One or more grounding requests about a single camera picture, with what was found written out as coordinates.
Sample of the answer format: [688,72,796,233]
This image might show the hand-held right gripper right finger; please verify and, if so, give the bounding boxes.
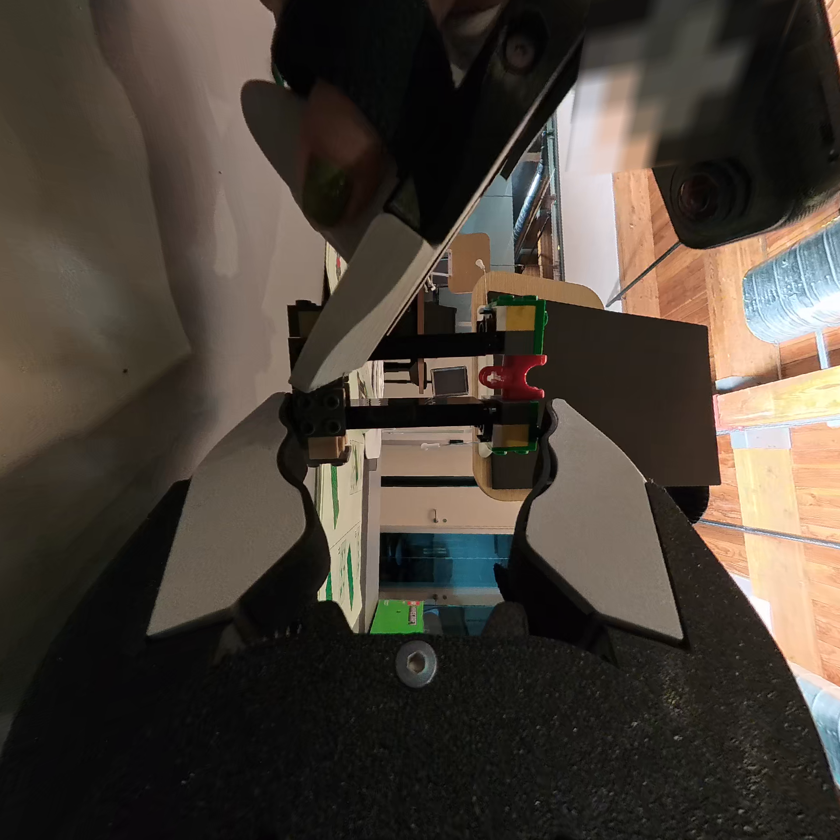
[514,398,685,647]

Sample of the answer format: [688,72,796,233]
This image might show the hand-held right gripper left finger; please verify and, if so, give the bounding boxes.
[146,392,331,637]

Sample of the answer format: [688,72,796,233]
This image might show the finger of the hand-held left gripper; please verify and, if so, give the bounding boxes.
[289,210,442,392]

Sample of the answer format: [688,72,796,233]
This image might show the toy brick assembly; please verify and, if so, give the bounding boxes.
[287,295,549,468]

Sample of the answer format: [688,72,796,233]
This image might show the person's left hand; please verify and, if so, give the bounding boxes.
[295,82,388,227]

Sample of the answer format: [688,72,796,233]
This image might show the brick instruction booklet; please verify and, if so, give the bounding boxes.
[315,243,385,631]

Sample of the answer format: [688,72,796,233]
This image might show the black panel with wooden frame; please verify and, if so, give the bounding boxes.
[471,272,723,503]

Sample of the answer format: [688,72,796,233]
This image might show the silver ventilation duct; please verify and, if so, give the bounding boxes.
[742,220,840,345]

